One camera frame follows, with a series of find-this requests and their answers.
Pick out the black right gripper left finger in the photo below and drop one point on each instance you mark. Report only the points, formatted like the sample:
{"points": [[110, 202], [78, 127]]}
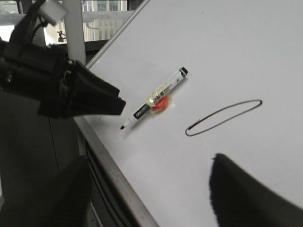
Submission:
{"points": [[63, 202]]}

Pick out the white whiteboard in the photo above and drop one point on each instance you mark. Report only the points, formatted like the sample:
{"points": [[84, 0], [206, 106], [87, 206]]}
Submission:
{"points": [[243, 96]]}

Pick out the white connector block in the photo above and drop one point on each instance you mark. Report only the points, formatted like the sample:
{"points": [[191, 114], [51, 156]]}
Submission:
{"points": [[52, 11]]}

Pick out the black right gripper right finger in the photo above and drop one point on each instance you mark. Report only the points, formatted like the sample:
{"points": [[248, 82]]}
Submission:
{"points": [[239, 200]]}

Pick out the black white whiteboard marker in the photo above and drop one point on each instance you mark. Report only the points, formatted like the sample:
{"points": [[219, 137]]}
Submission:
{"points": [[155, 97]]}

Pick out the red round magnet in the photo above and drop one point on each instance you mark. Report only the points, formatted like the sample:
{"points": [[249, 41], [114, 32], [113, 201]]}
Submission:
{"points": [[162, 104]]}

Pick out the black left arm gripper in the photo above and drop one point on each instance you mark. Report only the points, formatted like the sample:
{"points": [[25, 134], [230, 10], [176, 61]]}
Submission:
{"points": [[63, 87]]}

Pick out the white vertical pole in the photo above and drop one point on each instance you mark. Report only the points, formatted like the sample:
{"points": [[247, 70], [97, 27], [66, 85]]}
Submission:
{"points": [[74, 30]]}

